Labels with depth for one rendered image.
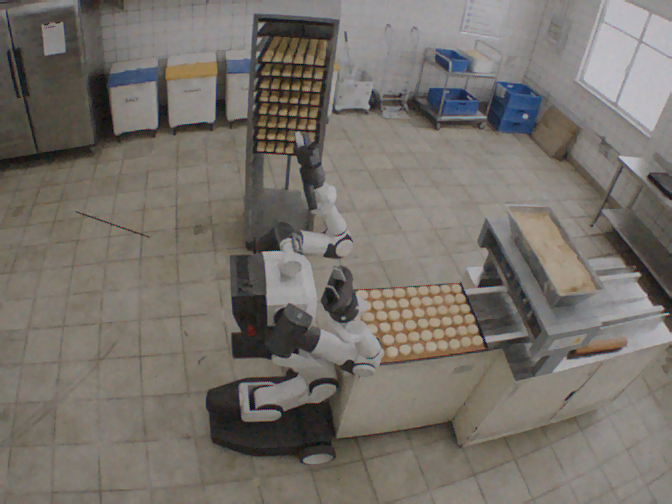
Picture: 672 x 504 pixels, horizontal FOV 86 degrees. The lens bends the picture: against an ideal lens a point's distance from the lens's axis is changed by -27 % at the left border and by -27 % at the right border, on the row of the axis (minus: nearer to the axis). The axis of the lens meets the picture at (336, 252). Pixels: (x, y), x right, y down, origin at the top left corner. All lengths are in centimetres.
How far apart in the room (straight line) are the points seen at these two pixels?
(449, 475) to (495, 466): 31
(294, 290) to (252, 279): 15
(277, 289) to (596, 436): 247
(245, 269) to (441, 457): 165
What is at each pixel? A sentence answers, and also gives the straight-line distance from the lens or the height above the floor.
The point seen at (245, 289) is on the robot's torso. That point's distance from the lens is 160.
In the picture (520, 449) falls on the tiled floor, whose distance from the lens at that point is 298.
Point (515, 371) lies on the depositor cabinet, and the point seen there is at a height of 84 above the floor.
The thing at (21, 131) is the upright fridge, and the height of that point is 47.
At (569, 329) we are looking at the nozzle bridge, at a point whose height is 118.
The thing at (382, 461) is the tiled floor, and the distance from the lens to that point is 265.
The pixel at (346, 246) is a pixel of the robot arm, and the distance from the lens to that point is 194.
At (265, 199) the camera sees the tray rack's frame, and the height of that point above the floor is 15.
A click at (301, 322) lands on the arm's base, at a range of 149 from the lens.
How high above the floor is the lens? 242
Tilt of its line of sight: 43 degrees down
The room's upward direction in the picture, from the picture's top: 9 degrees clockwise
